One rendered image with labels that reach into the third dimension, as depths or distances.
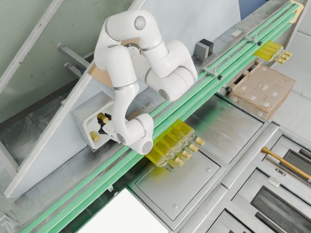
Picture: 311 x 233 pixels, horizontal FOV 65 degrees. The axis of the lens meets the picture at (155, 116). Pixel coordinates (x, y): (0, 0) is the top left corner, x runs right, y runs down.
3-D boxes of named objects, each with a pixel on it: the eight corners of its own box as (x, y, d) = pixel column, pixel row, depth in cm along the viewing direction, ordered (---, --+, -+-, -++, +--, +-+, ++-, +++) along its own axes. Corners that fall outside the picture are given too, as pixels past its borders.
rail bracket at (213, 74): (200, 71, 147) (219, 82, 141) (202, 62, 142) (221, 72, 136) (204, 68, 149) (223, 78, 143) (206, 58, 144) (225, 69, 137)
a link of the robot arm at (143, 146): (136, 127, 82) (156, 115, 87) (117, 116, 89) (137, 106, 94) (141, 160, 90) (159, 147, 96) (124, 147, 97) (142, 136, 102)
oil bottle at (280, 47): (253, 45, 191) (288, 59, 178) (255, 38, 187) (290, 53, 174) (257, 41, 194) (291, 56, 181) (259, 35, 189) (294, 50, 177)
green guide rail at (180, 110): (136, 134, 129) (147, 143, 126) (136, 133, 128) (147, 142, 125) (286, 11, 207) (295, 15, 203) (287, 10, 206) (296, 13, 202)
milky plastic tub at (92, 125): (83, 140, 120) (94, 151, 116) (70, 111, 103) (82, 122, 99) (110, 120, 128) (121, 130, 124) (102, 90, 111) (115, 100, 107)
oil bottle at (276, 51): (249, 48, 189) (284, 63, 176) (251, 41, 184) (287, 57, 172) (253, 45, 191) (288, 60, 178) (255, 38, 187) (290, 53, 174)
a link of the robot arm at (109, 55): (158, 70, 85) (133, 70, 96) (142, 6, 77) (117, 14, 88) (121, 88, 76) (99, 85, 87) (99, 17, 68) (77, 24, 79)
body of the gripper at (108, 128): (120, 148, 98) (104, 137, 105) (138, 133, 103) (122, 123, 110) (114, 135, 94) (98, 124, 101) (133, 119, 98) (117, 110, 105)
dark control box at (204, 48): (194, 53, 156) (204, 59, 152) (195, 43, 149) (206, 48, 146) (202, 48, 159) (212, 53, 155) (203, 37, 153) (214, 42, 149)
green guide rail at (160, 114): (135, 126, 124) (146, 135, 120) (135, 125, 123) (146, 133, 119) (290, 3, 201) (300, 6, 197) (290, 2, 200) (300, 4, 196)
